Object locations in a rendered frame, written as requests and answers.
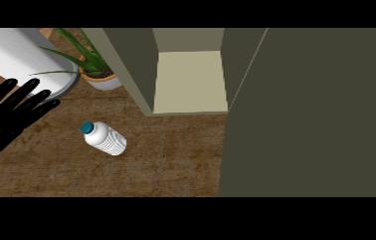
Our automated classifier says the olive green cabinet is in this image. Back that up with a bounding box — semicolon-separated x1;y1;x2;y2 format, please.
82;27;270;118

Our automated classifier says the dark olive cabinet door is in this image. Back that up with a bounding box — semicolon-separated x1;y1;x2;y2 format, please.
217;27;376;198

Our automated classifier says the green potted plant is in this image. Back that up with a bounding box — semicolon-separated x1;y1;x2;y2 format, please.
29;27;124;92

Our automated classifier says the white cylindrical appliance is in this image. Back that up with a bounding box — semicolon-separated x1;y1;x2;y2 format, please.
0;27;83;101

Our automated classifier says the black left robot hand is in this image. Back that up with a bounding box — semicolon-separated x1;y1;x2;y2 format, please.
0;78;63;152

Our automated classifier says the white water bottle, blue cap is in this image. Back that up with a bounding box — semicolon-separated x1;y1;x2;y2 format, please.
80;120;129;157

